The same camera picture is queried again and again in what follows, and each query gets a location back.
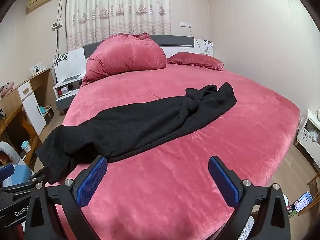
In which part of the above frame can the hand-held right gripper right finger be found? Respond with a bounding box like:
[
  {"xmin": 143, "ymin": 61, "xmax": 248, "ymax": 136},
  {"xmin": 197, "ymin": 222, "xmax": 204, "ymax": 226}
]
[{"xmin": 208, "ymin": 156, "xmax": 292, "ymax": 240}]

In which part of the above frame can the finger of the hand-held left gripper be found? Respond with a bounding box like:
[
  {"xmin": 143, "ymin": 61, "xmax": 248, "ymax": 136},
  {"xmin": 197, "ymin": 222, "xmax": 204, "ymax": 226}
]
[
  {"xmin": 0, "ymin": 164, "xmax": 15, "ymax": 188},
  {"xmin": 25, "ymin": 166, "xmax": 52, "ymax": 184}
]

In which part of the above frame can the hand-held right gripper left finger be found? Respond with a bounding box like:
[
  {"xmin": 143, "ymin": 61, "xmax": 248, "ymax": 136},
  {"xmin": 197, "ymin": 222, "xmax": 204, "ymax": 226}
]
[{"xmin": 24, "ymin": 155, "xmax": 108, "ymax": 240}]

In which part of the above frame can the black knit garment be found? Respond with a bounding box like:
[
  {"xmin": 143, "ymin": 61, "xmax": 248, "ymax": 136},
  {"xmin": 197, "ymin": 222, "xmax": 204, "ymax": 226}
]
[{"xmin": 35, "ymin": 82, "xmax": 237, "ymax": 185}]

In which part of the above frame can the grey chair armrest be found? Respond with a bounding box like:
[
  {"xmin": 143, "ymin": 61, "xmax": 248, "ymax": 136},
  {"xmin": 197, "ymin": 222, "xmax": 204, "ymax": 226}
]
[{"xmin": 0, "ymin": 141, "xmax": 21, "ymax": 165}]

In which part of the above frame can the bed with pink sheet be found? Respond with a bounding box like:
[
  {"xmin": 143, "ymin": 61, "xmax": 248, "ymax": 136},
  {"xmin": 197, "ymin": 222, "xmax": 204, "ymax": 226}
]
[{"xmin": 54, "ymin": 62, "xmax": 300, "ymax": 240}]

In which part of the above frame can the wooden desk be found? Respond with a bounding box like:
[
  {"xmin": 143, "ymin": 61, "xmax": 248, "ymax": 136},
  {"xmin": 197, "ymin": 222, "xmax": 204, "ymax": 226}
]
[{"xmin": 0, "ymin": 87, "xmax": 42, "ymax": 165}]

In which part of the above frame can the smartphone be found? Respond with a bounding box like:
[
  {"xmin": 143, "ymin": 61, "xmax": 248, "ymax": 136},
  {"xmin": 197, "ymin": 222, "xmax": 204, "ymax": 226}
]
[{"xmin": 291, "ymin": 191, "xmax": 313, "ymax": 215}]

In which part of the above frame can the white grey nightstand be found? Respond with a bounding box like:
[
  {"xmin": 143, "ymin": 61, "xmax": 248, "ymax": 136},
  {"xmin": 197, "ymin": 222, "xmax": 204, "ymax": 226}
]
[{"xmin": 53, "ymin": 74, "xmax": 84, "ymax": 115}]

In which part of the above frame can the pink item on cabinet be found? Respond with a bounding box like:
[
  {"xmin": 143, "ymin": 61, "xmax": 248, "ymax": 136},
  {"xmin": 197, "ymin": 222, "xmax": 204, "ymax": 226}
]
[{"xmin": 0, "ymin": 81, "xmax": 15, "ymax": 95}]

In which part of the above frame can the white flower print nightstand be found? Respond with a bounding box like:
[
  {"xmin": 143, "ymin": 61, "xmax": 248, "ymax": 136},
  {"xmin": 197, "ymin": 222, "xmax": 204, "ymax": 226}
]
[{"xmin": 295, "ymin": 109, "xmax": 320, "ymax": 160}]

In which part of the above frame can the pink pillow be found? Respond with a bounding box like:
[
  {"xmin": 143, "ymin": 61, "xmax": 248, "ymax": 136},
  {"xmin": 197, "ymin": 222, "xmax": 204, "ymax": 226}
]
[{"xmin": 166, "ymin": 52, "xmax": 225, "ymax": 72}]

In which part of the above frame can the large red pillow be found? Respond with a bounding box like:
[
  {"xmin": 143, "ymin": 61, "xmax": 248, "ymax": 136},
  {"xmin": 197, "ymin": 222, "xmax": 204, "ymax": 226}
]
[{"xmin": 82, "ymin": 32, "xmax": 167, "ymax": 87}]

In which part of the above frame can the white grey headboard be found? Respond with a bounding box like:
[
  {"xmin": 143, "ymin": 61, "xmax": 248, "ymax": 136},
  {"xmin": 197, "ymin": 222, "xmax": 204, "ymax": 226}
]
[{"xmin": 53, "ymin": 35, "xmax": 214, "ymax": 74}]

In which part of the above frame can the ship print curtain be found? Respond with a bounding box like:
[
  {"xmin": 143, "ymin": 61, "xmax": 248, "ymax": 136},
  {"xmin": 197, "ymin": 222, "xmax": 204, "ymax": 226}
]
[{"xmin": 65, "ymin": 0, "xmax": 172, "ymax": 52}]

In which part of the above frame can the white charging cable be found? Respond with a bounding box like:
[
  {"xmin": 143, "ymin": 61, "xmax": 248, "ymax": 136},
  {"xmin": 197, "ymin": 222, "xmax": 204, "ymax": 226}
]
[{"xmin": 188, "ymin": 26, "xmax": 208, "ymax": 53}]

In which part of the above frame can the air conditioner cable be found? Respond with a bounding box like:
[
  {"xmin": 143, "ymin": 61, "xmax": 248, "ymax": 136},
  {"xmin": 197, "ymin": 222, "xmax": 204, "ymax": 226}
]
[{"xmin": 55, "ymin": 0, "xmax": 63, "ymax": 57}]

